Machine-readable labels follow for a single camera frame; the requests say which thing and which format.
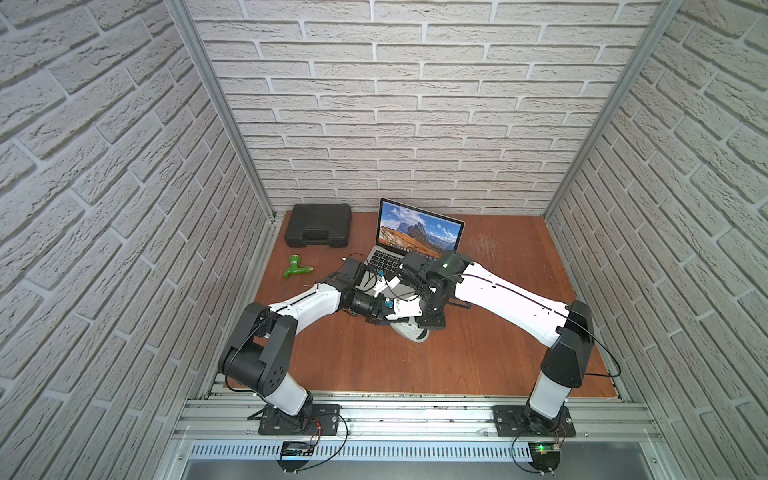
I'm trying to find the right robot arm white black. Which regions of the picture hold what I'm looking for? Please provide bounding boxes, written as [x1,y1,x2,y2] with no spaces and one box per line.
[397,251,596,431]

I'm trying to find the green plastic toy left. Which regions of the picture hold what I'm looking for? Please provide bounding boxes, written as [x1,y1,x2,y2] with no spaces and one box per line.
[283,254,314,279]

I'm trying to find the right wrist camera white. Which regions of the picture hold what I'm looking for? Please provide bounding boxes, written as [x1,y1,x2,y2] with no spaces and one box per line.
[386,297,423,320]

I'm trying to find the left controller board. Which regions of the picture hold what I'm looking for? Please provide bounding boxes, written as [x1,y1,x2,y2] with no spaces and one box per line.
[277,441,315,474]

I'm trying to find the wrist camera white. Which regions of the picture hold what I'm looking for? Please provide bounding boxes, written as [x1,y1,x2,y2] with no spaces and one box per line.
[366,274,400,297]
[386,297,423,320]

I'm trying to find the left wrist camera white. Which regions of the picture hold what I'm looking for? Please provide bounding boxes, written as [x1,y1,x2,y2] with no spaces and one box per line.
[366,274,400,297]

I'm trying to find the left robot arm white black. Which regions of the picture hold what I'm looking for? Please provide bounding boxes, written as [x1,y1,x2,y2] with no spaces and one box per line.
[218,258,397,419]

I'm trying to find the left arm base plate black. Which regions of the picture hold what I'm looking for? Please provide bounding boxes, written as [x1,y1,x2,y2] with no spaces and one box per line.
[258,403,341,436]

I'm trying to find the black plastic tool case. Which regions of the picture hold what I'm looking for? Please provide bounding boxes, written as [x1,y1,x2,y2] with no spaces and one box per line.
[284,204,352,248]

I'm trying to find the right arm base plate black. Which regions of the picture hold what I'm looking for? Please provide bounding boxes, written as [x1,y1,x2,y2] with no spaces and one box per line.
[492,404,576,438]

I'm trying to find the silver laptop with mountain wallpaper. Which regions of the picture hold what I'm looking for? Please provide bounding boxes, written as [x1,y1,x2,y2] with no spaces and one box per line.
[366,198,465,282]

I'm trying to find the controller board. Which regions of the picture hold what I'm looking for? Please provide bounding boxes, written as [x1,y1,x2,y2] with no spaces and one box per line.
[277,441,315,474]
[528,443,561,475]

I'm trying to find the right controller board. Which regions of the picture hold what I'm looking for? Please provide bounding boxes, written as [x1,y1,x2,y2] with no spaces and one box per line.
[528,443,561,475]

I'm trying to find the white wireless mouse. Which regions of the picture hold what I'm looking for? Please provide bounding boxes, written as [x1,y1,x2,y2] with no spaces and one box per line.
[390,318,429,344]

